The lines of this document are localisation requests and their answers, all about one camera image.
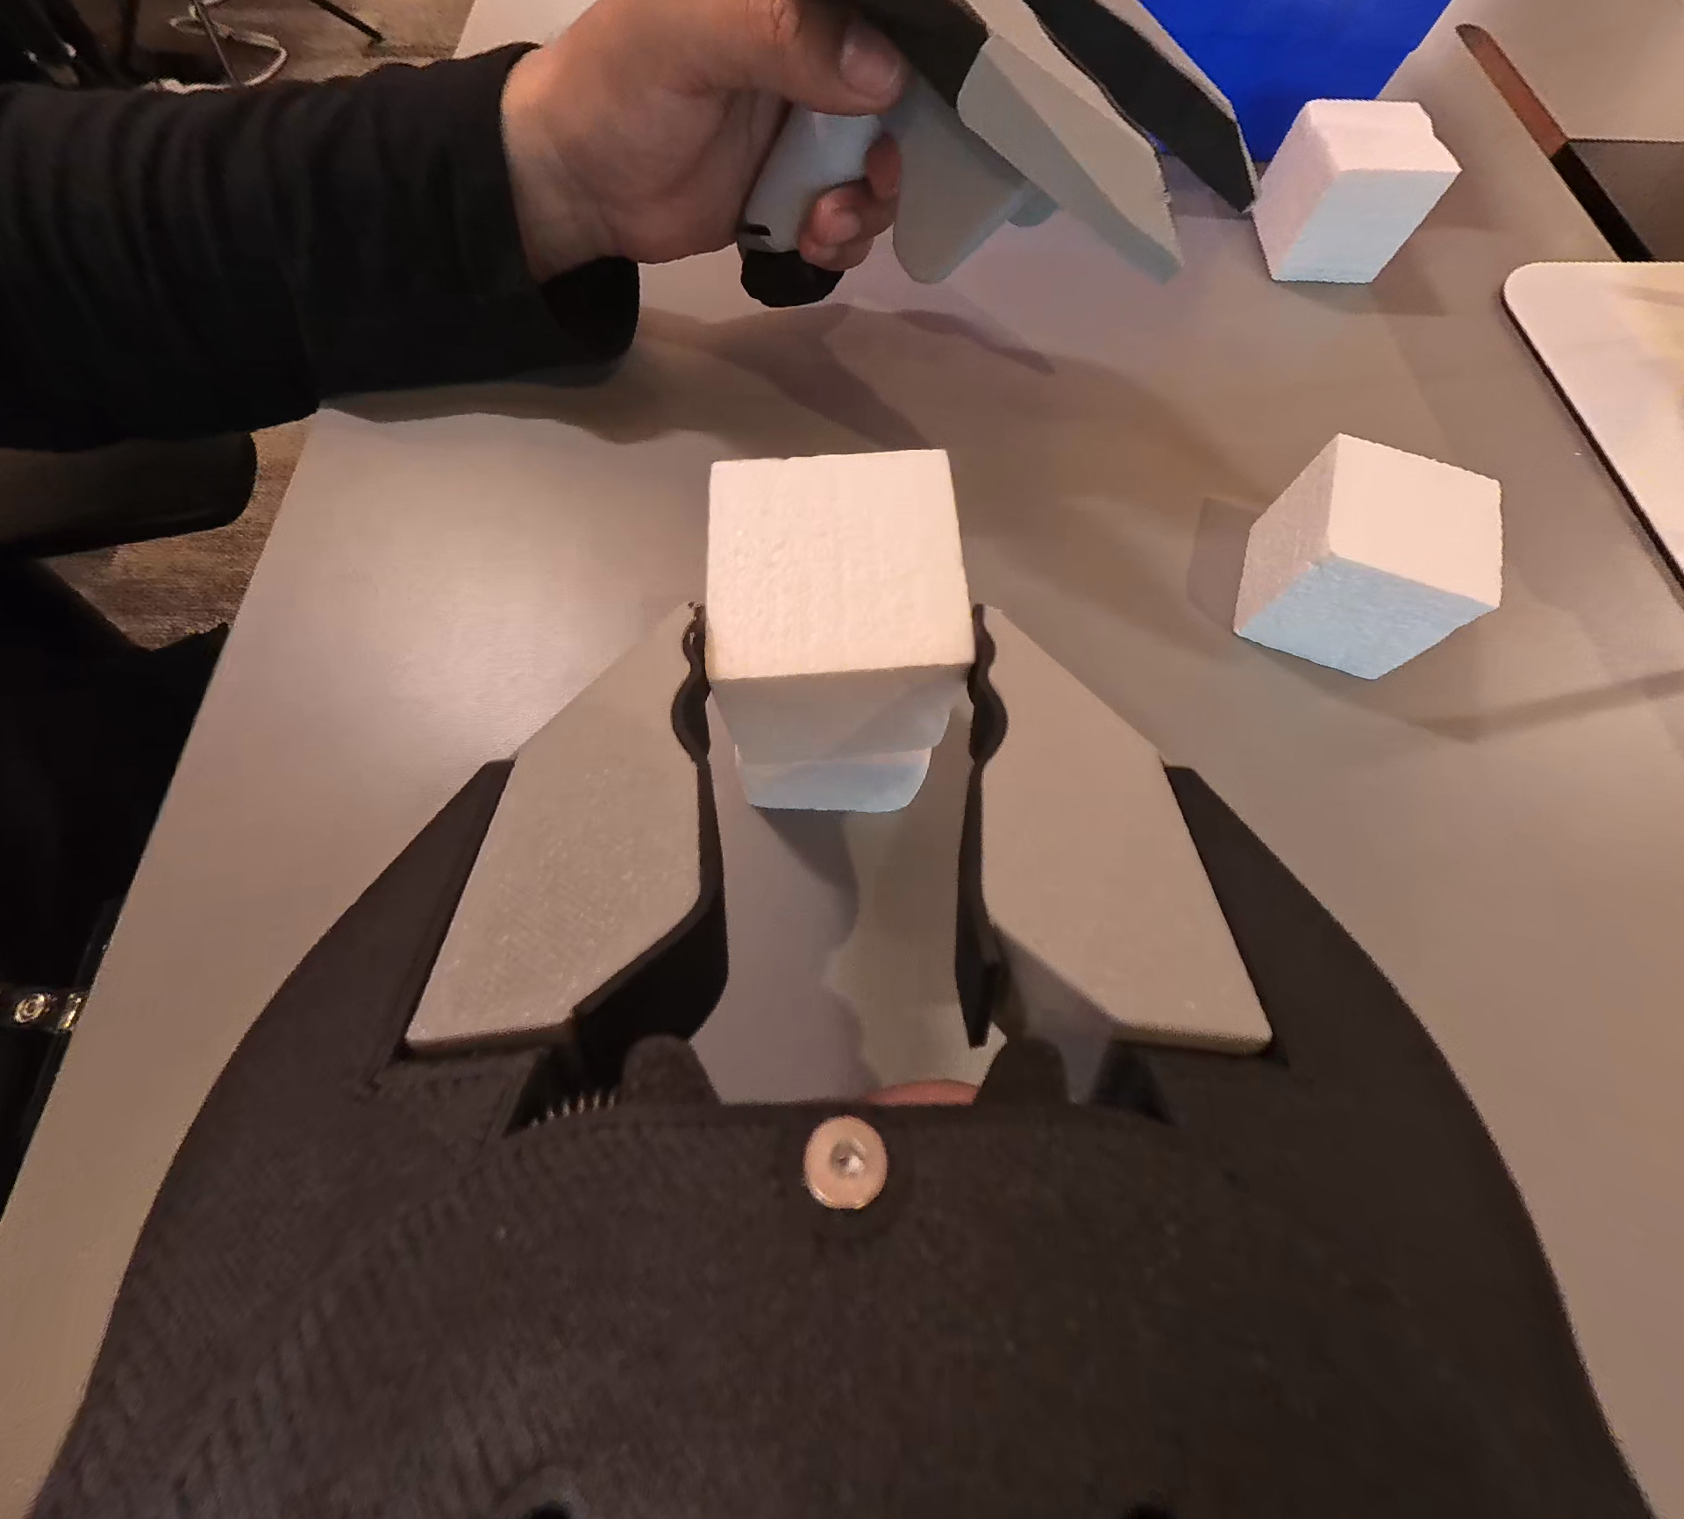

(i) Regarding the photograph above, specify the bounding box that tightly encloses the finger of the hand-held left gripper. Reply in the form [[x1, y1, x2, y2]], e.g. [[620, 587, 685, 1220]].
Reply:
[[985, 0, 1265, 213], [874, 0, 1186, 287]]

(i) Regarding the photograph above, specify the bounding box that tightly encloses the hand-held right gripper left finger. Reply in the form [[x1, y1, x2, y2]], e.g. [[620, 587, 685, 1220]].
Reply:
[[400, 601, 730, 1080]]

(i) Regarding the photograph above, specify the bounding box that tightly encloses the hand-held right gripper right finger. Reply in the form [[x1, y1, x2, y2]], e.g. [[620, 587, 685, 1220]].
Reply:
[[953, 601, 1276, 1099]]

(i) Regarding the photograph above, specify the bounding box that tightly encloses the white hard foam cube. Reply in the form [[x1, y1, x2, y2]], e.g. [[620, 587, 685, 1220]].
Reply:
[[734, 741, 939, 813], [1250, 97, 1465, 287], [1232, 432, 1506, 682], [706, 447, 979, 757]]

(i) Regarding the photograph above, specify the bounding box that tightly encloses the person's left forearm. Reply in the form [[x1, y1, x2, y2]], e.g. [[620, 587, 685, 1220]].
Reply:
[[0, 41, 643, 452]]

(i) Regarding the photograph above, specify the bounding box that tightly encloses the person's left hand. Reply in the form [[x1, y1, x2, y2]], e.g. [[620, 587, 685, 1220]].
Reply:
[[500, 0, 911, 283]]

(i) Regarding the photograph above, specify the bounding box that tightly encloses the black chair armrest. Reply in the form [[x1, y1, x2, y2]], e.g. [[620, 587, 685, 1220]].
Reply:
[[0, 432, 258, 561]]

